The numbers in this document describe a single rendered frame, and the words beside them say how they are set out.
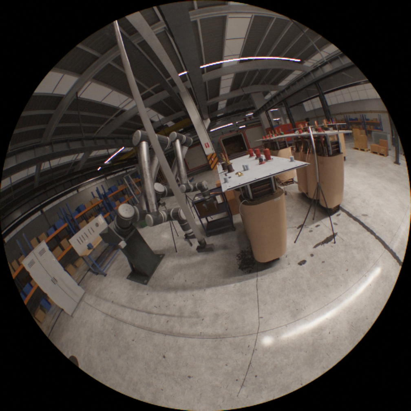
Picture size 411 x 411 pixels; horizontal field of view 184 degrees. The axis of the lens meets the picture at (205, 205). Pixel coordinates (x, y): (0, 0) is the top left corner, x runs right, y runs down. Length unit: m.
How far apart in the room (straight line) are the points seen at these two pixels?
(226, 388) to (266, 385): 0.38
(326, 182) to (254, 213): 1.68
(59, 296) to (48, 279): 0.49
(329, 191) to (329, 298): 1.70
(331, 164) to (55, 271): 6.26
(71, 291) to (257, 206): 4.66
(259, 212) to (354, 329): 1.84
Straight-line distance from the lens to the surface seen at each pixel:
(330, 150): 2.46
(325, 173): 2.50
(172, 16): 3.53
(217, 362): 1.73
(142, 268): 2.74
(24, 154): 6.49
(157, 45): 8.41
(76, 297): 4.52
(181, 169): 1.61
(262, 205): 1.23
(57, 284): 4.37
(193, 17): 8.79
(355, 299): 2.02
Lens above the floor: 1.65
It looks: 21 degrees down
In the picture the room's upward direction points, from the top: 23 degrees counter-clockwise
